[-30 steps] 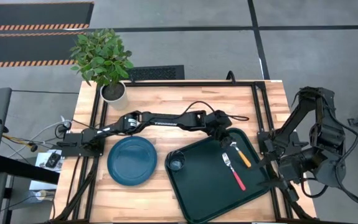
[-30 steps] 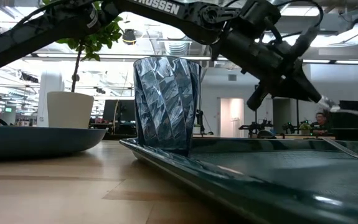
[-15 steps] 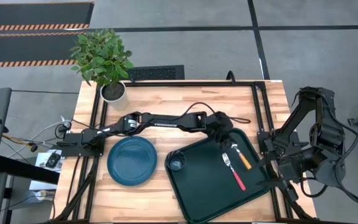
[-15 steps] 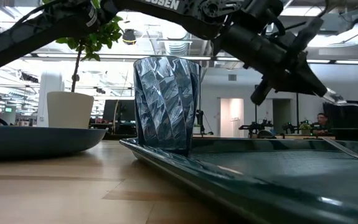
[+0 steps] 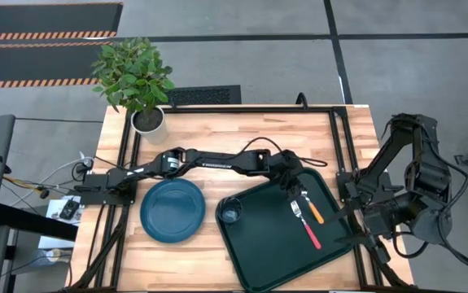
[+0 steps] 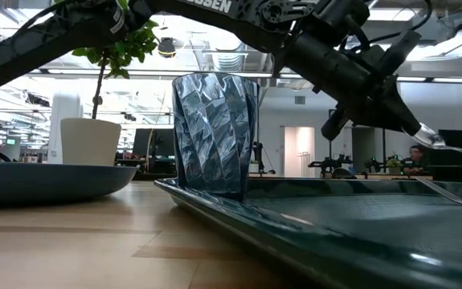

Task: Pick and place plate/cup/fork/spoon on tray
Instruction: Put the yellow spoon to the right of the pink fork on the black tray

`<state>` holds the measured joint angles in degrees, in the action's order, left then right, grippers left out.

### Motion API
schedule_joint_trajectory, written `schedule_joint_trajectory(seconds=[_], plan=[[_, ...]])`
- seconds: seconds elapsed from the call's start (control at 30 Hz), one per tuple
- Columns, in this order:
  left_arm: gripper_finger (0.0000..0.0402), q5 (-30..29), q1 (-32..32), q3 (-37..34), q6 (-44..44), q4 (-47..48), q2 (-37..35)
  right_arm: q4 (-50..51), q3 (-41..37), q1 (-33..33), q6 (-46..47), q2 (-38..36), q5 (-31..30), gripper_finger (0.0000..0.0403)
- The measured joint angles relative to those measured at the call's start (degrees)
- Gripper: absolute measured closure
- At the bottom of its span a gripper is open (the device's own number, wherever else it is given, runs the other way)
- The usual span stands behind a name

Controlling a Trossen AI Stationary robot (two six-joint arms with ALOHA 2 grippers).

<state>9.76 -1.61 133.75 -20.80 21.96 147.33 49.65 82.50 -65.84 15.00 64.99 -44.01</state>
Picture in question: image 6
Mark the white door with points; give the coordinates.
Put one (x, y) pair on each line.
(299, 152)

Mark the black ceiling camera dome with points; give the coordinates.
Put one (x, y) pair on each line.
(166, 47)

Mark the dark green serving tray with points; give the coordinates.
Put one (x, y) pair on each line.
(355, 225)

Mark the silver ventilation duct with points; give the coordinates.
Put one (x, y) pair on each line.
(230, 62)

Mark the person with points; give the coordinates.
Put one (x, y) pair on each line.
(415, 154)

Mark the black background monitor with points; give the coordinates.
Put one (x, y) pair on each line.
(453, 138)

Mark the black tripod stand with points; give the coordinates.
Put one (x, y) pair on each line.
(259, 154)

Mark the green leafy plant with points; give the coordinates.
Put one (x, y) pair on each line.
(134, 44)

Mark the blue faceted plastic cup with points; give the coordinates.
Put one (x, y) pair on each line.
(214, 132)

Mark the wall vent grille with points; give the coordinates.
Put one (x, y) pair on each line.
(300, 100)

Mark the dark pair of monitors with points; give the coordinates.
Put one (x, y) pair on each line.
(154, 142)

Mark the white plant pot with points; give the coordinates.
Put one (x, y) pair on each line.
(90, 142)

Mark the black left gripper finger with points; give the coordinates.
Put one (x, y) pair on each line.
(399, 102)
(377, 114)

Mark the blue round plate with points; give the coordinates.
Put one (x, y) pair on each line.
(46, 182)

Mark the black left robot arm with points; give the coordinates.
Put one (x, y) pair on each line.
(54, 40)

